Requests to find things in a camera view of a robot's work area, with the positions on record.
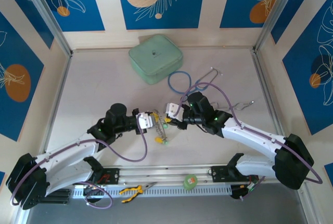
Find clear tool with yellow parts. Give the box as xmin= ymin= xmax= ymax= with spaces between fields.
xmin=155 ymin=109 xmax=169 ymax=141

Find blue stethoscope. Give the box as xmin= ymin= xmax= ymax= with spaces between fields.
xmin=167 ymin=65 xmax=224 ymax=96

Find mint green zip case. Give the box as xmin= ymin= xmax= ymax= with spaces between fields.
xmin=128 ymin=34 xmax=184 ymax=86

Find green tape roll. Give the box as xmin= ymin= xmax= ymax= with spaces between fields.
xmin=183 ymin=174 xmax=198 ymax=191

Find yellow black pliers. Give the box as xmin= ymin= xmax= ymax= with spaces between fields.
xmin=119 ymin=181 xmax=158 ymax=204

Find blue poster with beige circle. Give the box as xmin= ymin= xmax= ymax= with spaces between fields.
xmin=114 ymin=0 xmax=207 ymax=30

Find blue poster with orange fruit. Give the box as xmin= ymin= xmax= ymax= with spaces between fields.
xmin=220 ymin=0 xmax=287 ymax=29

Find blue poster with white flower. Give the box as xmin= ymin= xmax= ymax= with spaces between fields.
xmin=33 ymin=0 xmax=106 ymax=32

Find metal wire clip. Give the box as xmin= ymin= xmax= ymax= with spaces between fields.
xmin=208 ymin=100 xmax=255 ymax=112

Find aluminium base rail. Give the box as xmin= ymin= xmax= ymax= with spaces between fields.
xmin=103 ymin=165 xmax=231 ymax=183

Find grey slotted cable duct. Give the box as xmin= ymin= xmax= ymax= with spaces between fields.
xmin=71 ymin=184 xmax=232 ymax=198

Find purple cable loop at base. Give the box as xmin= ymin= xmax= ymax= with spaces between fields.
xmin=77 ymin=181 xmax=114 ymax=210

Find wire bundle with green connector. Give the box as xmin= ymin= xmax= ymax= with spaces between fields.
xmin=231 ymin=176 xmax=266 ymax=202

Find black stacked bracket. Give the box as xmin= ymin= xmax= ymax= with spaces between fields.
xmin=39 ymin=189 xmax=71 ymax=205

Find aluminium frame post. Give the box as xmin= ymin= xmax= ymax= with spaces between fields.
xmin=252 ymin=0 xmax=300 ymax=52
xmin=18 ymin=0 xmax=73 ymax=56

